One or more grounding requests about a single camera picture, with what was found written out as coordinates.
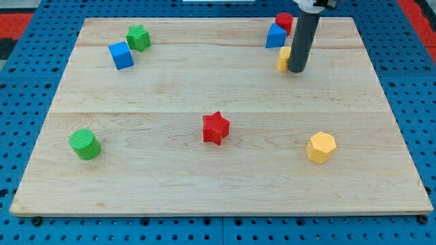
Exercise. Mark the small yellow block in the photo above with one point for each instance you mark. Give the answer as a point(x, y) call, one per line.
point(283, 58)

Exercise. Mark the blue triangle block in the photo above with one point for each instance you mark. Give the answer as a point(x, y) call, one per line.
point(275, 37)

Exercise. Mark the yellow hexagon block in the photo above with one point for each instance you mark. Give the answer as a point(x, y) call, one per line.
point(320, 147)

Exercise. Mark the red star block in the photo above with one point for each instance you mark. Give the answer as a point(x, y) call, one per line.
point(215, 127)

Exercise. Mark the wooden board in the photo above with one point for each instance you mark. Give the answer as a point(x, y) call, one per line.
point(147, 119)

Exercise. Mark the blue cube block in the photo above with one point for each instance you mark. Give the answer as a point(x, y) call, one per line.
point(121, 55)

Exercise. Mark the green star block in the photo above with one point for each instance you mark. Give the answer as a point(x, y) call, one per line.
point(138, 38)

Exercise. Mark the red cylinder block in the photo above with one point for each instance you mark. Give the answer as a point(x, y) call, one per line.
point(285, 21)

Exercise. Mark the green cylinder block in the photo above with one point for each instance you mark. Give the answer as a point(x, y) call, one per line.
point(84, 143)

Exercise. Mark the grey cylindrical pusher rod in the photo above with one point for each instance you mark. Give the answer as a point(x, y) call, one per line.
point(302, 41)

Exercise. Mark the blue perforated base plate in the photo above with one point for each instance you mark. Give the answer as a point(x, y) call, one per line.
point(33, 70)

